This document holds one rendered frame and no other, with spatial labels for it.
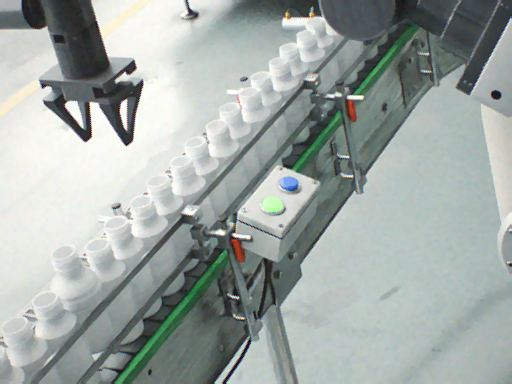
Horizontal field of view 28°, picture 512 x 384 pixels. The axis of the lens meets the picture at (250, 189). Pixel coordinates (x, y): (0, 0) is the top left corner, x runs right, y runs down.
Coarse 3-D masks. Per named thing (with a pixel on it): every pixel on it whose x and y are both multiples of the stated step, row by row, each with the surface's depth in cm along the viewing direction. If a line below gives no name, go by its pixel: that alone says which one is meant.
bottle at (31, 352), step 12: (12, 324) 140; (24, 324) 140; (12, 336) 137; (24, 336) 137; (36, 336) 141; (12, 348) 138; (24, 348) 138; (36, 348) 139; (48, 348) 141; (12, 360) 138; (24, 360) 138; (36, 360) 138; (24, 372) 138; (48, 372) 140
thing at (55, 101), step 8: (56, 88) 124; (48, 96) 124; (56, 96) 124; (48, 104) 123; (56, 104) 123; (64, 104) 124; (80, 104) 128; (88, 104) 128; (56, 112) 124; (64, 112) 124; (80, 112) 128; (88, 112) 128; (64, 120) 125; (72, 120) 126; (88, 120) 128; (72, 128) 126; (80, 128) 127; (88, 128) 128; (80, 136) 127; (88, 136) 128
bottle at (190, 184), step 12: (180, 156) 169; (180, 168) 166; (192, 168) 167; (180, 180) 167; (192, 180) 167; (204, 180) 169; (180, 192) 167; (192, 192) 167; (204, 204) 169; (204, 216) 170; (216, 240) 173
